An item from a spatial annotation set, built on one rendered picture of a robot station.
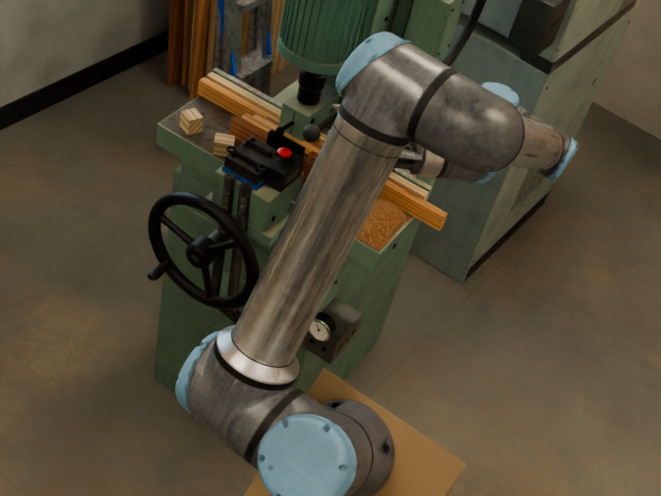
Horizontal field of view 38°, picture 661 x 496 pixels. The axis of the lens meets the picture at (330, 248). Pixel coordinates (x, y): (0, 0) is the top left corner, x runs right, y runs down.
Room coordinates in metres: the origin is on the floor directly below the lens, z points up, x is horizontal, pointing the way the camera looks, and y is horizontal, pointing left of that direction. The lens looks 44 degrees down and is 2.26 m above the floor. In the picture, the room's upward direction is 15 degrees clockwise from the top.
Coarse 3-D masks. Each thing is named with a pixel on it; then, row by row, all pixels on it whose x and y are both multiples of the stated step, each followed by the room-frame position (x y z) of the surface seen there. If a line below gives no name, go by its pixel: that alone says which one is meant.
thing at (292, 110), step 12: (324, 96) 1.76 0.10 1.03; (336, 96) 1.78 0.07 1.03; (288, 108) 1.69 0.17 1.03; (300, 108) 1.69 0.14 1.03; (312, 108) 1.70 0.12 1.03; (324, 108) 1.73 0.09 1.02; (288, 120) 1.69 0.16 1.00; (300, 120) 1.67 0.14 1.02; (312, 120) 1.68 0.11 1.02; (288, 132) 1.68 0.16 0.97; (300, 132) 1.67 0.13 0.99
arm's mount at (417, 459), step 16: (320, 384) 1.12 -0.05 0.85; (336, 384) 1.12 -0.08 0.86; (320, 400) 1.10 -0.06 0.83; (336, 400) 1.10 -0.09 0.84; (352, 400) 1.10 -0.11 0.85; (368, 400) 1.10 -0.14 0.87; (384, 416) 1.08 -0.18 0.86; (400, 432) 1.06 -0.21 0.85; (416, 432) 1.06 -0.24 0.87; (400, 448) 1.04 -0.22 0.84; (416, 448) 1.04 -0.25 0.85; (432, 448) 1.04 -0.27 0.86; (400, 464) 1.02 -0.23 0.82; (416, 464) 1.02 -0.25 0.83; (432, 464) 1.02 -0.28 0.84; (448, 464) 1.02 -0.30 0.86; (464, 464) 1.02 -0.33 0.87; (256, 480) 0.99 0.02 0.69; (400, 480) 0.99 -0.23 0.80; (416, 480) 0.99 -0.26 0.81; (432, 480) 1.00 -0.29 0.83; (448, 480) 1.00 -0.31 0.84
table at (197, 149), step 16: (176, 112) 1.74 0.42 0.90; (208, 112) 1.77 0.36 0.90; (224, 112) 1.78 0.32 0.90; (160, 128) 1.67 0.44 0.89; (176, 128) 1.68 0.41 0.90; (208, 128) 1.71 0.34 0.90; (224, 128) 1.73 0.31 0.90; (160, 144) 1.67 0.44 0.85; (176, 144) 1.66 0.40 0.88; (192, 144) 1.64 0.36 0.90; (208, 144) 1.66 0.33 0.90; (192, 160) 1.64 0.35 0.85; (208, 160) 1.62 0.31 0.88; (224, 160) 1.61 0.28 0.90; (272, 224) 1.49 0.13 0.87; (416, 224) 1.63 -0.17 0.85; (272, 240) 1.46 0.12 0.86; (400, 240) 1.56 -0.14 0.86; (352, 256) 1.48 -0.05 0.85; (368, 256) 1.46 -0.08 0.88; (384, 256) 1.48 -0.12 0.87
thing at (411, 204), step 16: (208, 80) 1.83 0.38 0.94; (208, 96) 1.81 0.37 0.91; (224, 96) 1.80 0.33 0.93; (240, 112) 1.78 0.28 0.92; (256, 112) 1.76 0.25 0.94; (384, 192) 1.63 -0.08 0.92; (400, 192) 1.62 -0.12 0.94; (400, 208) 1.61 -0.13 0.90; (416, 208) 1.60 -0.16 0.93; (432, 208) 1.60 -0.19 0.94; (432, 224) 1.58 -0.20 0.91
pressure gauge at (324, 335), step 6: (318, 312) 1.45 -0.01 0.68; (318, 318) 1.43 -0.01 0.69; (324, 318) 1.43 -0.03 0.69; (330, 318) 1.44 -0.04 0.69; (312, 324) 1.43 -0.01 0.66; (318, 324) 1.42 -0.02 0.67; (324, 324) 1.41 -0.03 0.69; (330, 324) 1.42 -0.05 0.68; (312, 330) 1.43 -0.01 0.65; (324, 330) 1.42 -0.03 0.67; (330, 330) 1.41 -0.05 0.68; (318, 336) 1.42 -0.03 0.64; (324, 336) 1.41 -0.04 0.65; (330, 336) 1.41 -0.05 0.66
